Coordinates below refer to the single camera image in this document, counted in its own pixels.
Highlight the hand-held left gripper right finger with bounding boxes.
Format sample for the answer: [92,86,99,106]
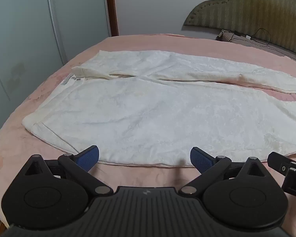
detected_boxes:
[180,147,268,195]

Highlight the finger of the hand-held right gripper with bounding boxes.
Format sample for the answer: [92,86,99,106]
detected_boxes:
[267,151,296,178]

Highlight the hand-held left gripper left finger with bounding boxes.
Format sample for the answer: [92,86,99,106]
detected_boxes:
[22,145,114,196]

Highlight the white pants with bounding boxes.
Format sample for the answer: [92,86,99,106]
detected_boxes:
[22,50,296,167]

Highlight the pink blanket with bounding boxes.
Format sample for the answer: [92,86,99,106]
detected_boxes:
[0,33,296,229]

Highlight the beige pillow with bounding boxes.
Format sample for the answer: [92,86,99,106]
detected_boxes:
[216,29,296,63]

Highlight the pale wardrobe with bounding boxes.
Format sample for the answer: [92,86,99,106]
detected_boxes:
[0,0,113,121]

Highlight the olive padded headboard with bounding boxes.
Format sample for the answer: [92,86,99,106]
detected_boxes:
[183,0,296,58]

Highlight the black cable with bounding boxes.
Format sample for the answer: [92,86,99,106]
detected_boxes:
[230,28,273,47]

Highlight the brown door frame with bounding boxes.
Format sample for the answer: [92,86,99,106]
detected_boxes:
[105,0,119,37]

